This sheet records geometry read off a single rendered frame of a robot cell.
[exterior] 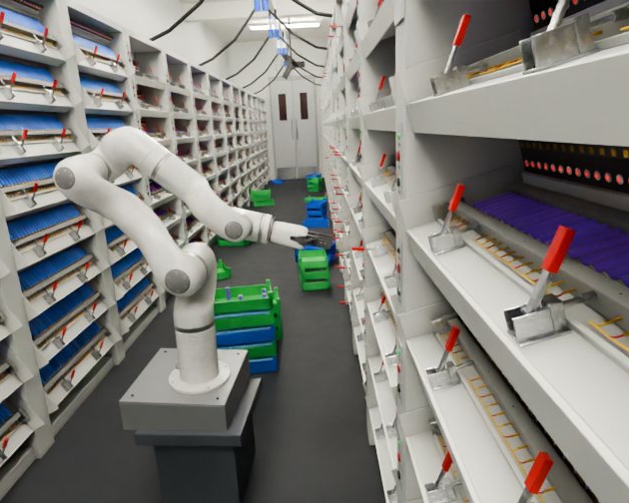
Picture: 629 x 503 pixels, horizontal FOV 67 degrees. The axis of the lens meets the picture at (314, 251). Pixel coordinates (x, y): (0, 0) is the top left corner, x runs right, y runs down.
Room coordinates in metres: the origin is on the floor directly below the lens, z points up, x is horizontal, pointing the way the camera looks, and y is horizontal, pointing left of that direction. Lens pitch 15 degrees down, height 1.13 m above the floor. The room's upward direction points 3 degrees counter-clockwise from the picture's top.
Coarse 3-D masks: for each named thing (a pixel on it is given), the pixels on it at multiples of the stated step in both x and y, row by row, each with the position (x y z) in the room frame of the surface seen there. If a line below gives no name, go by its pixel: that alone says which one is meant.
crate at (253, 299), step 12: (216, 288) 2.21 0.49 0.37; (240, 288) 2.22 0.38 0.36; (252, 288) 2.23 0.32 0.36; (216, 300) 2.18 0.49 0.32; (228, 300) 2.17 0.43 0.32; (240, 300) 2.03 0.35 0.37; (252, 300) 2.03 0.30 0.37; (264, 300) 2.04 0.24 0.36; (216, 312) 2.01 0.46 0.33; (228, 312) 2.02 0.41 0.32
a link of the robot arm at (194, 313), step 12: (204, 252) 1.35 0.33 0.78; (216, 264) 1.40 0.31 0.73; (216, 276) 1.40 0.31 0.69; (204, 288) 1.36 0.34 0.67; (180, 300) 1.34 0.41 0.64; (192, 300) 1.33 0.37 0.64; (204, 300) 1.33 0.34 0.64; (180, 312) 1.29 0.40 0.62; (192, 312) 1.29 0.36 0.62; (204, 312) 1.30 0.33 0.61; (180, 324) 1.29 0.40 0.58; (192, 324) 1.28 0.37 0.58; (204, 324) 1.30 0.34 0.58
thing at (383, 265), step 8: (384, 224) 1.47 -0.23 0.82; (368, 232) 1.47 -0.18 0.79; (376, 232) 1.47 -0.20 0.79; (384, 232) 1.45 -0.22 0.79; (392, 232) 1.45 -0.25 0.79; (368, 240) 1.47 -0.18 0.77; (376, 240) 1.47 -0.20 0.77; (384, 240) 1.45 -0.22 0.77; (368, 248) 1.42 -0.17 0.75; (392, 248) 1.34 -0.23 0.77; (384, 256) 1.28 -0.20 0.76; (376, 264) 1.23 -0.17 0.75; (384, 264) 1.21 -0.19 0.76; (392, 264) 1.19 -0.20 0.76; (376, 272) 1.20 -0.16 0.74; (384, 272) 1.15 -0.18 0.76; (384, 280) 1.09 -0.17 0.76; (384, 288) 1.04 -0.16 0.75; (392, 288) 1.02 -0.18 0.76; (392, 296) 0.86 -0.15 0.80; (392, 304) 0.86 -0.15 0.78; (392, 312) 0.96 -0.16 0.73
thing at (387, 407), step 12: (372, 348) 1.47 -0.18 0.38; (372, 360) 1.44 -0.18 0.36; (372, 372) 1.36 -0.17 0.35; (384, 372) 1.30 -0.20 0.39; (384, 384) 1.28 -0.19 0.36; (384, 396) 1.21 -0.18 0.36; (384, 408) 1.16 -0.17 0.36; (396, 408) 1.14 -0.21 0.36; (384, 420) 1.11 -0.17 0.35; (396, 420) 1.04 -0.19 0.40; (384, 432) 1.06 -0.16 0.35; (396, 432) 1.03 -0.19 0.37; (396, 444) 1.00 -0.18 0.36; (396, 456) 0.96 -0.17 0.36; (396, 468) 0.86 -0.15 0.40; (396, 480) 0.86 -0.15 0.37
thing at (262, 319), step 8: (272, 312) 2.05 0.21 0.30; (216, 320) 2.01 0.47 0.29; (224, 320) 2.02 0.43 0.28; (232, 320) 2.02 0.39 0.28; (240, 320) 2.03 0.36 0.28; (248, 320) 2.03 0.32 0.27; (256, 320) 2.04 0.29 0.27; (264, 320) 2.04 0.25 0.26; (272, 320) 2.05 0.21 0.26; (216, 328) 2.01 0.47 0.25; (224, 328) 2.02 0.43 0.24; (232, 328) 2.02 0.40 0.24
